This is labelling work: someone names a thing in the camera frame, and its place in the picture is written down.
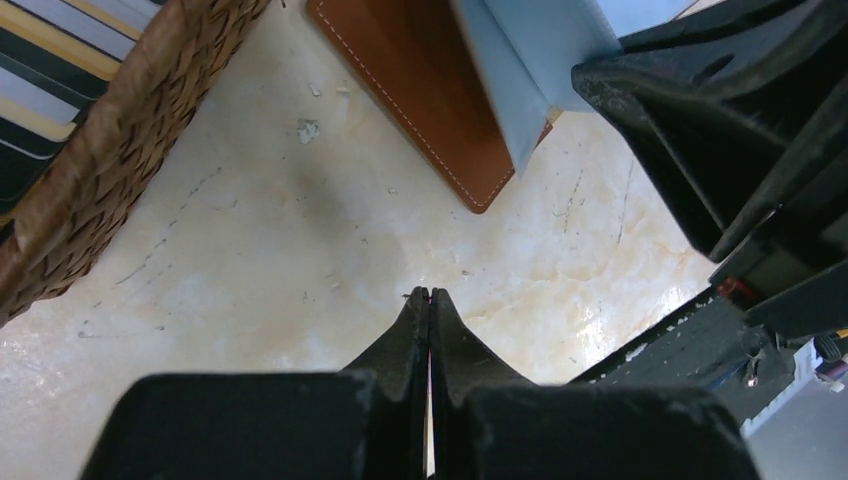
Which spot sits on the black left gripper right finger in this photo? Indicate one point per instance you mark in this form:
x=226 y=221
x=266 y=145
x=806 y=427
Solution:
x=490 y=422

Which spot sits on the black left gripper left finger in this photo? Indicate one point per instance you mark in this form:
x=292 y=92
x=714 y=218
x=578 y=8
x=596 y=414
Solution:
x=365 y=421

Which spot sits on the brown woven divided basket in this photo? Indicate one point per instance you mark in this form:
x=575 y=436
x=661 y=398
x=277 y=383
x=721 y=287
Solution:
x=73 y=212

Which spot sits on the brown leather card holder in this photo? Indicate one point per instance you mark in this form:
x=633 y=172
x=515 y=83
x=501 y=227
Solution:
x=476 y=85

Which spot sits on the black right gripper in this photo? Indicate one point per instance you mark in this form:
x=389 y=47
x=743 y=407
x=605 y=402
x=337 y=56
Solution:
x=738 y=115

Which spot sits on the black striped card in basket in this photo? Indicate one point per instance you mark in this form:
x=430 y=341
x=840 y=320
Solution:
x=57 y=59

